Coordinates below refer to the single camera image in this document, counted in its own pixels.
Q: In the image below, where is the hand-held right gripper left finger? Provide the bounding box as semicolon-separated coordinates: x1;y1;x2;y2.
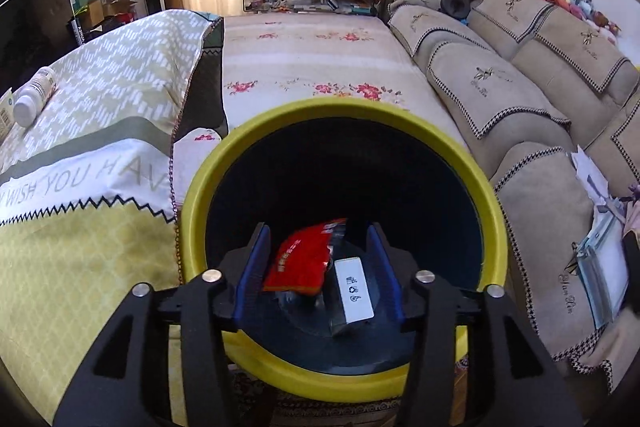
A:
52;222;273;427

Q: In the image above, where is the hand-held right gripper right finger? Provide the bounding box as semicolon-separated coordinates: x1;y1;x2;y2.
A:
365;223;586;427

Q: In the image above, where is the small white box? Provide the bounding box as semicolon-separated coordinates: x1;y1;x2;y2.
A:
334;257;376;324

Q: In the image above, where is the red snack wrapper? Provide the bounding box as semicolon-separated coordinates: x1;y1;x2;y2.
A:
262;218;348;297

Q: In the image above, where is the yellow-rimmed dark trash bin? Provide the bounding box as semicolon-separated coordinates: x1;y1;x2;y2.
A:
177;97;511;405

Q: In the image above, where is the white pill bottle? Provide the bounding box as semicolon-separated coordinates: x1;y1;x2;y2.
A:
12;67;57;126

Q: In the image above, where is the beige sofa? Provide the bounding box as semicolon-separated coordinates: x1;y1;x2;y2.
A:
382;0;640;395

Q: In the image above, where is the stack of papers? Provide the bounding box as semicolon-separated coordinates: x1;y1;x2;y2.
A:
570;146;640;330

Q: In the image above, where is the open cardboard box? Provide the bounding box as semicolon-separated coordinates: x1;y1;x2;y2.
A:
102;0;138;25
80;2;106;32

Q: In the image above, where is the black flat television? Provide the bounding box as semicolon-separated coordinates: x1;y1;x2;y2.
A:
0;0;76;80

